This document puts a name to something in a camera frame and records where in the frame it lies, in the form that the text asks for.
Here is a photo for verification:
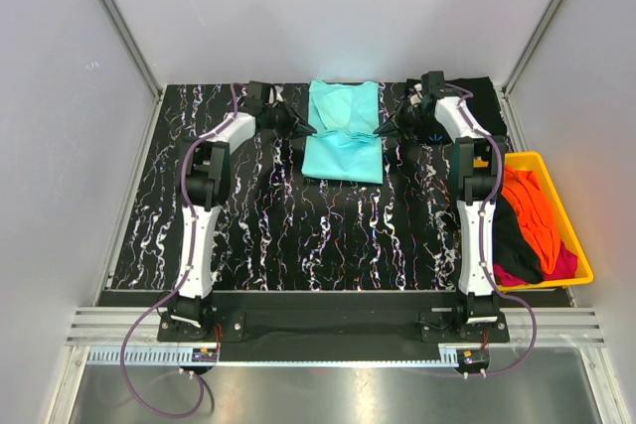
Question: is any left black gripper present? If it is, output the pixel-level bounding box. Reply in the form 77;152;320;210
262;99;315;141

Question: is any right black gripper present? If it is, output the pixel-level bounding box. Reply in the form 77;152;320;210
374;97;431;139

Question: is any teal t shirt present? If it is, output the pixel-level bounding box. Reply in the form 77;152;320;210
301;80;384;185

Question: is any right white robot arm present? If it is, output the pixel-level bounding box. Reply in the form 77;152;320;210
374;71;506;342

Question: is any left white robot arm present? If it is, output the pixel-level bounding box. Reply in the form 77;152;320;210
165;81;316;341

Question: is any folded black t shirt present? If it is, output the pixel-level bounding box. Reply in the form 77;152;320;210
411;76;508;146

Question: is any yellow plastic bin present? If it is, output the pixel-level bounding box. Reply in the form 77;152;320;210
495;152;593;291

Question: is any black t shirt in bin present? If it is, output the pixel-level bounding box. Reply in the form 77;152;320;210
493;196;544;287

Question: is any orange t shirt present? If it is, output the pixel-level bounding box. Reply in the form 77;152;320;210
502;166;561;274

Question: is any magenta t shirt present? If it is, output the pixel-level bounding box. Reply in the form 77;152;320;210
494;249;578;287

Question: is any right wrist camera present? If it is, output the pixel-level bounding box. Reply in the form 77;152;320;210
405;83;423;104

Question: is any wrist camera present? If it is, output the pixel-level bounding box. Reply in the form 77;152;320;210
269;87;284;103
405;83;423;104

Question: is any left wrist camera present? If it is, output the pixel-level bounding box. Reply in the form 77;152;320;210
269;87;284;103

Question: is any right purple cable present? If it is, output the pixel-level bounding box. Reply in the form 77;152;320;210
444;83;538;378

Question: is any purple cable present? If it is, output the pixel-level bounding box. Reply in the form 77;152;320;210
444;83;538;378
118;83;249;420

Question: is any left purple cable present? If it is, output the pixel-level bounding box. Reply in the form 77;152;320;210
118;83;249;420

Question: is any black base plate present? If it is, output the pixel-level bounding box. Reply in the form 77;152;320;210
96;289;570;363

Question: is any white slotted cable duct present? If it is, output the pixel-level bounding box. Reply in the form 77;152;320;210
87;346;458;368

